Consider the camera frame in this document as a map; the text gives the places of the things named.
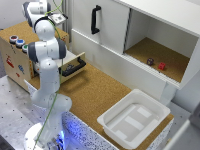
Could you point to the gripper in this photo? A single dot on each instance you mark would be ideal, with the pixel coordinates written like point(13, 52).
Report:
point(57, 18)

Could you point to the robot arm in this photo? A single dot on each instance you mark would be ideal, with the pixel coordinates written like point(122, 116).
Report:
point(48, 76)

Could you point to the purple block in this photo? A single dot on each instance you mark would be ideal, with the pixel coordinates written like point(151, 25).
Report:
point(150, 61)

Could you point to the pink block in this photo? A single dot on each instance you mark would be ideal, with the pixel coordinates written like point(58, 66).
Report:
point(161, 66)

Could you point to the wooden drawer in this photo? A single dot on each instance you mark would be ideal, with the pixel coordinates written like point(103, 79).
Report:
point(71, 59)

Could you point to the blue button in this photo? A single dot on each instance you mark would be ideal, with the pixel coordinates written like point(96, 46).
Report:
point(20, 42)

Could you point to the green button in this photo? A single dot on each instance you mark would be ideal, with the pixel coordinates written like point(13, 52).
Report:
point(24, 48)

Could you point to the red button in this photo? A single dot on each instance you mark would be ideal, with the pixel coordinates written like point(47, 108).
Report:
point(13, 38)

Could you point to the white sliding door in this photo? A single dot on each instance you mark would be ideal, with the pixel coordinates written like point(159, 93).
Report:
point(111, 23)

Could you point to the wooden drawer box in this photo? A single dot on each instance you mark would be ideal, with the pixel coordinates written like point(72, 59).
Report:
point(11, 66)

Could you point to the white cabinet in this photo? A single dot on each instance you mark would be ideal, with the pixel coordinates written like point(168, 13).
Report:
point(110, 63)

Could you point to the white plastic box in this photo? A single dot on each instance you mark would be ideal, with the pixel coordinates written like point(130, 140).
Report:
point(133, 120)

